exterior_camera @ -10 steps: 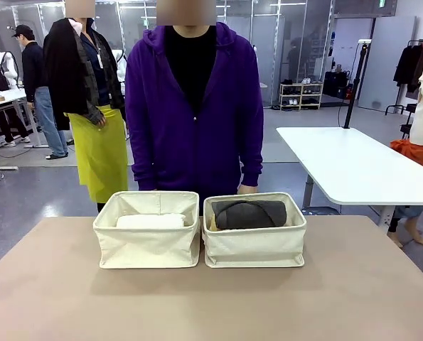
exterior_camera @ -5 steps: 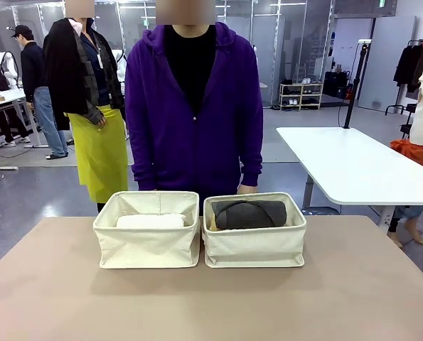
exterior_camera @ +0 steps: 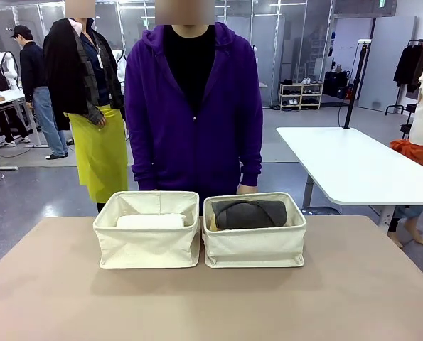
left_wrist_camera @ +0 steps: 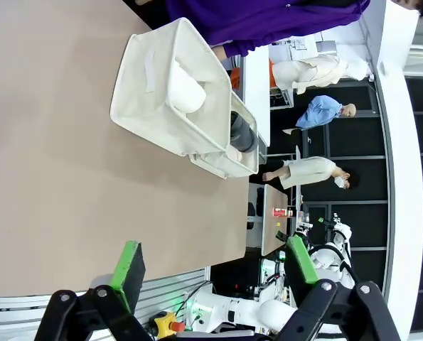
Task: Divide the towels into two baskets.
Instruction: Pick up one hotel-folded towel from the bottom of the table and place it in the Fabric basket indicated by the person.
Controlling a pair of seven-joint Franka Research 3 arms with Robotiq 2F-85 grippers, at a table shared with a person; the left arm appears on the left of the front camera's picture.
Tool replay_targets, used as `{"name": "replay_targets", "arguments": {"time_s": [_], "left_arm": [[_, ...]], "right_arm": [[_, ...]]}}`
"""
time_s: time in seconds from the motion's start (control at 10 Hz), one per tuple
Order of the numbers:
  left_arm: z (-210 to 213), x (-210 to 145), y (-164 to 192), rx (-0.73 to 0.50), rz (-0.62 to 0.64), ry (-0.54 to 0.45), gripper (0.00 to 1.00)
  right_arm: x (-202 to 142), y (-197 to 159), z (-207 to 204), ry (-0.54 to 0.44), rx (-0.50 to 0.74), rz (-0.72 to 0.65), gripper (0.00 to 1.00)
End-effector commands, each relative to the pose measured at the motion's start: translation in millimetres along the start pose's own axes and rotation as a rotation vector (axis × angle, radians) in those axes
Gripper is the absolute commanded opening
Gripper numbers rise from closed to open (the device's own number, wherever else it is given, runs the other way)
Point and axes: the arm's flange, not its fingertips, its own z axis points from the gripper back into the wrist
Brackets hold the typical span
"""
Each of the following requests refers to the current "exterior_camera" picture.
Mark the person's left hand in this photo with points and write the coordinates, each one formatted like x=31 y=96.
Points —
x=246 y=190

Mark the apron person's hand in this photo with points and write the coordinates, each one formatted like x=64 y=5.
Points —
x=101 y=121

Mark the grey towel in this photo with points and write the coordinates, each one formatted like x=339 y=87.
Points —
x=250 y=213

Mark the white towel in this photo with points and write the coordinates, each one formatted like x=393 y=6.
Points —
x=150 y=222

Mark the purple sleeved right forearm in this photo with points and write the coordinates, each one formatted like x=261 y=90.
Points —
x=141 y=160

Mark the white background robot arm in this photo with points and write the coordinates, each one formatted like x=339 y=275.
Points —
x=6 y=67
x=118 y=60

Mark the purple sleeved left forearm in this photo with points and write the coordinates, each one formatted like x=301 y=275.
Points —
x=252 y=160

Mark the yellow rolled towel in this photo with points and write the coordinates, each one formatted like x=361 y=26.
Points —
x=214 y=225

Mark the cream fabric storage basket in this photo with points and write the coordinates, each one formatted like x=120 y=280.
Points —
x=143 y=248
x=254 y=248

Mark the black jacket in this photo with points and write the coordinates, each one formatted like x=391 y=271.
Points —
x=62 y=71

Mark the person with yellow apron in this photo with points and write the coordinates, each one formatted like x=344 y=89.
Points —
x=90 y=46

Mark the person in purple hoodie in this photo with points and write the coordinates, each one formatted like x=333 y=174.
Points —
x=193 y=124

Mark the man with black cap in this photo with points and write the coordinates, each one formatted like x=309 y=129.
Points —
x=33 y=67

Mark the white desk with metal legs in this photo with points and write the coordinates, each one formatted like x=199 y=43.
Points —
x=1 y=97

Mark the wooden shoe rack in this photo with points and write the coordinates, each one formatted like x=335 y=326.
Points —
x=300 y=96

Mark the white rounded table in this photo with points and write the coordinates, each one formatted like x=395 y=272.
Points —
x=357 y=163

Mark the black suitcases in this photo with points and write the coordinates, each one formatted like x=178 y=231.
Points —
x=335 y=83

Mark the black tripod pole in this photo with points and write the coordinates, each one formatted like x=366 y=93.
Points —
x=355 y=81

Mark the orange cloth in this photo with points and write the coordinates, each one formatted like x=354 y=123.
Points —
x=410 y=149

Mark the black stool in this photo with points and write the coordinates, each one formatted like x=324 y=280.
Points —
x=406 y=120

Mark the clothes rack with dark garments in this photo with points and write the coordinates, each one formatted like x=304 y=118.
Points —
x=408 y=67

